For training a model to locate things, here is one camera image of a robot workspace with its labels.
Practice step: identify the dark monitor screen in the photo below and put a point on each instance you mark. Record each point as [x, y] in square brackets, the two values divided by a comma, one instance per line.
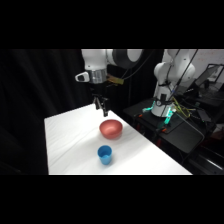
[210, 75]

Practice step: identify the blue plastic cup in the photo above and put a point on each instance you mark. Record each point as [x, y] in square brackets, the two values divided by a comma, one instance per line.
[105, 156]

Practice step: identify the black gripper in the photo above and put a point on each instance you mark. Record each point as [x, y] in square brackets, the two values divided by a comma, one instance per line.
[99, 90]

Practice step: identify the black curtain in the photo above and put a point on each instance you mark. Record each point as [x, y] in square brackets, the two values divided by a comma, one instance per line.
[33, 86]

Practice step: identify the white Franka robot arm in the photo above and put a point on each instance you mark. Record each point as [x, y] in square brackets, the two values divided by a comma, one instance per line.
[96, 61]

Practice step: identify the white table cloth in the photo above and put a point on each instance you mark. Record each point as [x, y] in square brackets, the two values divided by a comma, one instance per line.
[76, 143]

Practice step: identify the black robot stand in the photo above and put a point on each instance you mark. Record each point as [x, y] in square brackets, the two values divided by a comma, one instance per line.
[180, 133]

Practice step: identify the tan wrist camera mount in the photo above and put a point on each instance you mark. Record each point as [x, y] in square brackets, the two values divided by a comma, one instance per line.
[115, 80]

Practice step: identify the pink bowl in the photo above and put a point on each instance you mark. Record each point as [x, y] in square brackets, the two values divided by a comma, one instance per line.
[110, 129]

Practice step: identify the green status light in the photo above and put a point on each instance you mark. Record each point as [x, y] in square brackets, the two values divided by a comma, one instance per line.
[169, 115]

